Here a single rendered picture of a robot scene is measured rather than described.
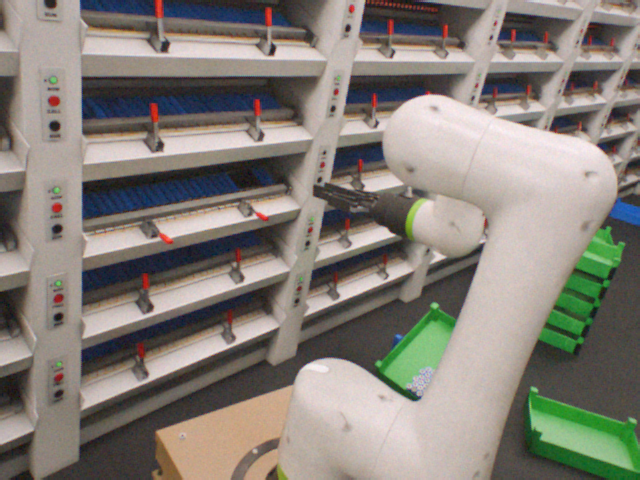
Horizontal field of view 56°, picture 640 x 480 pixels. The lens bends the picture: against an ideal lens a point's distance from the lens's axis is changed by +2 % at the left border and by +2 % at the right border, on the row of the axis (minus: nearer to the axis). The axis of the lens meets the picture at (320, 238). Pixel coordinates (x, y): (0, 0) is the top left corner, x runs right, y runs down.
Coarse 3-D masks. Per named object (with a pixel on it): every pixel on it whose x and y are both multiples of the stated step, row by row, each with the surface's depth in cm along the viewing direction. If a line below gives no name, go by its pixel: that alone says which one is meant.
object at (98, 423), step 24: (384, 288) 227; (336, 312) 205; (360, 312) 215; (312, 336) 198; (216, 360) 171; (240, 360) 174; (168, 384) 159; (192, 384) 163; (120, 408) 148; (144, 408) 153; (96, 432) 144; (0, 456) 130; (24, 456) 132
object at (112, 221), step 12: (240, 192) 147; (252, 192) 149; (264, 192) 151; (276, 192) 155; (180, 204) 134; (192, 204) 136; (204, 204) 138; (216, 204) 141; (228, 204) 144; (252, 204) 148; (108, 216) 123; (120, 216) 124; (132, 216) 125; (156, 216) 130; (192, 216) 136; (84, 228) 118; (96, 228) 121; (132, 228) 125
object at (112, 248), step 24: (264, 168) 163; (96, 192) 129; (288, 192) 158; (216, 216) 140; (240, 216) 144; (288, 216) 157; (96, 240) 120; (120, 240) 123; (144, 240) 125; (192, 240) 136; (96, 264) 120
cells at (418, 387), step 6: (420, 372) 176; (426, 372) 176; (432, 372) 175; (414, 378) 175; (420, 378) 175; (426, 378) 174; (408, 384) 174; (414, 384) 173; (420, 384) 173; (426, 384) 173; (408, 390) 174; (414, 390) 172; (420, 390) 172; (420, 396) 171
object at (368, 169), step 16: (368, 144) 194; (336, 160) 179; (352, 160) 183; (368, 160) 187; (384, 160) 190; (336, 176) 174; (352, 176) 176; (368, 176) 183; (384, 176) 188; (384, 192) 186; (400, 192) 194; (336, 208) 172
